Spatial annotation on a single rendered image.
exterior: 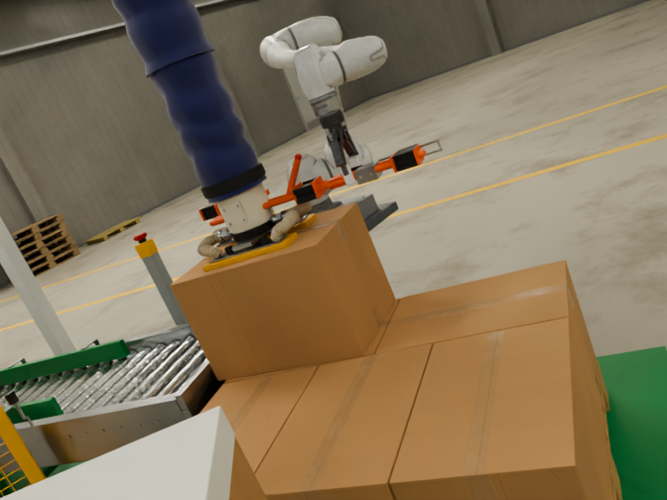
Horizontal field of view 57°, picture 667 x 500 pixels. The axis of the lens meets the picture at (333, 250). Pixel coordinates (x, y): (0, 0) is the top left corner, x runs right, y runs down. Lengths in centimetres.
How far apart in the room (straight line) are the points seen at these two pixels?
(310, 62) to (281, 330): 86
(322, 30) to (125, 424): 163
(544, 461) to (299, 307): 95
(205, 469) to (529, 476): 75
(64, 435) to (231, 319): 88
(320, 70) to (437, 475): 117
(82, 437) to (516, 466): 174
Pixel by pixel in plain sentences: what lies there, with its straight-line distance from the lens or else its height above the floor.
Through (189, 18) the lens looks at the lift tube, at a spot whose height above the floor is 170.
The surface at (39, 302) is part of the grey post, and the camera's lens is 553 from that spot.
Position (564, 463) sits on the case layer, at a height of 54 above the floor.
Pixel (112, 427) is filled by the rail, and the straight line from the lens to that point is 248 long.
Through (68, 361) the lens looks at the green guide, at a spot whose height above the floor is 60.
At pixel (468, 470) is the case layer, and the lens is 140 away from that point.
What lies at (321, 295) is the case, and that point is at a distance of 193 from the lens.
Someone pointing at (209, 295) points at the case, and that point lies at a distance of 213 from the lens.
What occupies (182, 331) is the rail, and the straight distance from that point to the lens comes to 295.
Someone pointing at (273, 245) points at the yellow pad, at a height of 96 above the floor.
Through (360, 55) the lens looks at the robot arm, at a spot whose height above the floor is 140.
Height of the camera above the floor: 140
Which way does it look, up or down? 15 degrees down
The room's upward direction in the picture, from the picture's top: 23 degrees counter-clockwise
